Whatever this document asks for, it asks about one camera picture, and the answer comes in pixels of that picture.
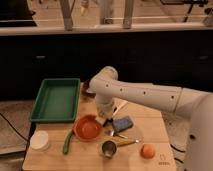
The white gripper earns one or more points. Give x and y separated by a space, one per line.
105 105

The eraser with black base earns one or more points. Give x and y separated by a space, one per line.
106 121

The red bowl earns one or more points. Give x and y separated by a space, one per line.
86 128

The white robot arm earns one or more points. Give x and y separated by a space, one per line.
195 105

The dark bowl with white cloth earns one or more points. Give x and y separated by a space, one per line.
85 90

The blue sponge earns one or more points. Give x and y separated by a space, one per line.
122 124

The metal spoon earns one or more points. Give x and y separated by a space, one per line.
113 133

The small metal cup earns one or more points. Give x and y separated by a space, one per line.
109 148

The green plastic tray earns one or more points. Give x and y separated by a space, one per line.
56 101

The green cucumber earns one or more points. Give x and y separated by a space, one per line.
66 144

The orange fruit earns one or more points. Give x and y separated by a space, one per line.
147 151

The white round lid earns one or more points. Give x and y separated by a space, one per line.
39 140

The white handled dish brush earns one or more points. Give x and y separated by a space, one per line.
119 108

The yellow handled utensil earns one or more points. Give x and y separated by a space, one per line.
127 142

